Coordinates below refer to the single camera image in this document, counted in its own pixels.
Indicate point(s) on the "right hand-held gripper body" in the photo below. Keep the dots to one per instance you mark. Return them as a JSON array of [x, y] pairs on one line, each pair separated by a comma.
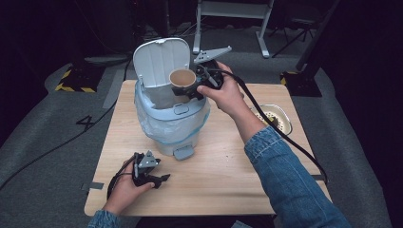
[[212, 53]]

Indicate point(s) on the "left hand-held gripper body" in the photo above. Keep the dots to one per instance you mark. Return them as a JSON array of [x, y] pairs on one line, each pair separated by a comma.
[[147, 161]]

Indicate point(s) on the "brown paper cup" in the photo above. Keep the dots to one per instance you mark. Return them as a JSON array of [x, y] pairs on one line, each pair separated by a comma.
[[182, 77]]

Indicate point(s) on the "light blue pedal trash bin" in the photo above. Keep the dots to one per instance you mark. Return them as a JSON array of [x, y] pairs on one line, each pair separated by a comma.
[[158, 60]]

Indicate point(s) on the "dark wet food residue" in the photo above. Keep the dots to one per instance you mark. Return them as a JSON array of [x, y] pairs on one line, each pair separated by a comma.
[[273, 121]]

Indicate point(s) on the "beige strainer container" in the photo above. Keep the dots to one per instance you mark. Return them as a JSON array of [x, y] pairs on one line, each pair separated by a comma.
[[286, 123]]

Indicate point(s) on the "person's left hand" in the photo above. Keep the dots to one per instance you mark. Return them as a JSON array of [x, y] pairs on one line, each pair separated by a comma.
[[125, 190]]

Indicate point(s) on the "person's right hand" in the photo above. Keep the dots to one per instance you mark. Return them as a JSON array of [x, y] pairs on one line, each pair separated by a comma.
[[228, 95]]

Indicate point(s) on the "translucent plastic bin liner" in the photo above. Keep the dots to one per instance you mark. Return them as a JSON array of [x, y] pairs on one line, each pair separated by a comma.
[[164, 130]]

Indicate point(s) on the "grey floor tape strip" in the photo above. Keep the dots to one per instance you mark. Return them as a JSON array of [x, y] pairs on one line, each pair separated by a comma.
[[113, 90]]

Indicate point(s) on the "grey round stand base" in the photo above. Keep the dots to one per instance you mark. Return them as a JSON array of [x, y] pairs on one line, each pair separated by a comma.
[[106, 60]]

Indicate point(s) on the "black tripod stand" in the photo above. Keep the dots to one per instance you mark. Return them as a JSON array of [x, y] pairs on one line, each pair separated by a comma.
[[297, 27]]

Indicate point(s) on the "black base with hazard tape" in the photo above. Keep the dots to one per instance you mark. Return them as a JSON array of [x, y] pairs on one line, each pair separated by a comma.
[[80, 80], [302, 85]]

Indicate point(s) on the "black slanted pole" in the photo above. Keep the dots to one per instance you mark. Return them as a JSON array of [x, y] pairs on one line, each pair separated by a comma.
[[318, 34]]

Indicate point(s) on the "white metal table frame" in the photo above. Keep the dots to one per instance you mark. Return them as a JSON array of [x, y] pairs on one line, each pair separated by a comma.
[[233, 9]]

